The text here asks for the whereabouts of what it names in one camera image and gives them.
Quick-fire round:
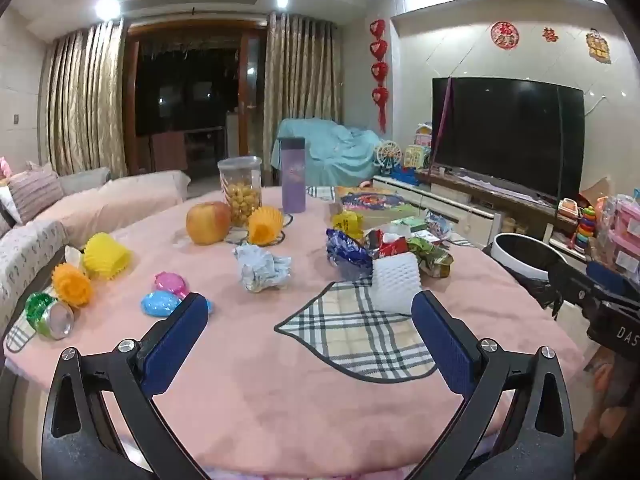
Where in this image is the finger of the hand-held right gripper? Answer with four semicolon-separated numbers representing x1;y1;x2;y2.
585;260;640;308
547;259;593;320

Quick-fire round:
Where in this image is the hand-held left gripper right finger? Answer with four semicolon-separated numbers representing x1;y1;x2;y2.
405;290;576;480

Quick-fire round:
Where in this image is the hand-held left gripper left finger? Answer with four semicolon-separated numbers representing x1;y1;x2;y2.
40;292;211;480

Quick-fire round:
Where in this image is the blue plastic packet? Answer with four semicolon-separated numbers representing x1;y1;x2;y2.
141;290;183;318

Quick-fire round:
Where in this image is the white trash bin black bag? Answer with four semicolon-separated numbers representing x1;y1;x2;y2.
492;232;568;321

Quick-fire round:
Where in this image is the white foam block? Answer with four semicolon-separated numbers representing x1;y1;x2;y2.
371;252;422;311

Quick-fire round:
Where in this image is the green yellow wrapper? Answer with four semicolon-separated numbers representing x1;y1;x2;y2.
407;237;455;278

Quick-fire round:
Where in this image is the yellow foam fruit net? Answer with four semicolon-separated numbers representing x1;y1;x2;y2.
82;232;132;277

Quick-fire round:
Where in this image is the blue snack wrapper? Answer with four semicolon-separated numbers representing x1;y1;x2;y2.
325;228;373;281

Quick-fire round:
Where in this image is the orange foam fruit net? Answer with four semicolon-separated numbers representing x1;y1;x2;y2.
247;206;285;246
51;262;93;308

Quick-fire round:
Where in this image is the person's right forearm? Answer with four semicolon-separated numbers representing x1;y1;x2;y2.
580;347;640;466

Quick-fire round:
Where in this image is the pink storage box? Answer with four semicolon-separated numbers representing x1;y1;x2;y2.
607;195;640;241
612;237;640;281

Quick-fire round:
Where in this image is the pink plastic egg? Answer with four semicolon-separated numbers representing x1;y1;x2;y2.
154;271;190;295

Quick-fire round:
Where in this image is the brown cardboard box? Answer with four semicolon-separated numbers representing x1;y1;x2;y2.
580;176;613;208

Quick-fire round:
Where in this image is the red tissue box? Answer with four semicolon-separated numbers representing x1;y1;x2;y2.
367;229;411;260

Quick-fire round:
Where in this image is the crumpled white paper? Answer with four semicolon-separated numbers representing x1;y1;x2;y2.
232;242;292;293

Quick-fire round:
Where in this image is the blue white packet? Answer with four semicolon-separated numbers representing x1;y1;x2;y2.
425;212;453;241

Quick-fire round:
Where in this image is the red yellow apple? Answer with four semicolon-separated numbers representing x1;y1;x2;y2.
186;201;232;246

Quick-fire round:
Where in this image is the crushed green can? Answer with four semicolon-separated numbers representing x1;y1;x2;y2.
24;292;75;341

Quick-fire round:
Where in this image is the green flat box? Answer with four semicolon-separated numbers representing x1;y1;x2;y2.
390;216;431;233

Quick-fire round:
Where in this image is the white crumpled tissue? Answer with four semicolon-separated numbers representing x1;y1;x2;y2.
62;246;86;273

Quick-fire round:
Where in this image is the white television stand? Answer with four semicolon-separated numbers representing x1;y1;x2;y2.
372;167;591;261

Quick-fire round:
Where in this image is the pink covered sofa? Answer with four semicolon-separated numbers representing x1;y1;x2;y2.
0;160;191;341

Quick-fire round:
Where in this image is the colourful puzzle box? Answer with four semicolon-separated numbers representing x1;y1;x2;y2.
334;186;416;228

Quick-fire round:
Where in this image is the clear jar of snack balls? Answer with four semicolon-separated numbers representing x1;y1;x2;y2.
218;156;263;228

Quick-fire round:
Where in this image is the black television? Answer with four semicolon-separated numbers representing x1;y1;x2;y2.
431;76;586;206

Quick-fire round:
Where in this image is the yellow green toy house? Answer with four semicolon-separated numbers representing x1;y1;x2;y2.
404;145;431;171

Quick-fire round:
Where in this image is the toy ferris wheel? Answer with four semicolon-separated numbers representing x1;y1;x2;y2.
374;140;403;173

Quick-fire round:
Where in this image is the purple drink bottle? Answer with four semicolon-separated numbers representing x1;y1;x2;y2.
277;136;307;215

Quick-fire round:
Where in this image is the striped pink cushion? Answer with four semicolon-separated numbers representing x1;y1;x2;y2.
7;162;66;223

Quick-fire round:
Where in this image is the teal covered armchair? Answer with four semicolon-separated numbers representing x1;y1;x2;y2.
270;117;396;188

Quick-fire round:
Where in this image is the wooden sliding glass door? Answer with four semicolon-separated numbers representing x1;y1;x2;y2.
122;20;268;176

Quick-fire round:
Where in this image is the beige curtain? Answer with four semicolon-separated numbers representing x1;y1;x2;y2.
262;12;346;133
40;19;128;178

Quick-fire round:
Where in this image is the red heart hanging decoration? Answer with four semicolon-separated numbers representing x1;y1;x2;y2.
369;19;391;133

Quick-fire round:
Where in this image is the rainbow stacking ring toy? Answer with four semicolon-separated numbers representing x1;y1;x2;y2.
575;206;598;253

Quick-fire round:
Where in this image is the figure wall decoration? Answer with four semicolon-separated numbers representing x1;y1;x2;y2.
585;29;612;65

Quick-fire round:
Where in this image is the round red wall sticker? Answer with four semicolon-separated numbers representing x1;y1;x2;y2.
490;21;520;50

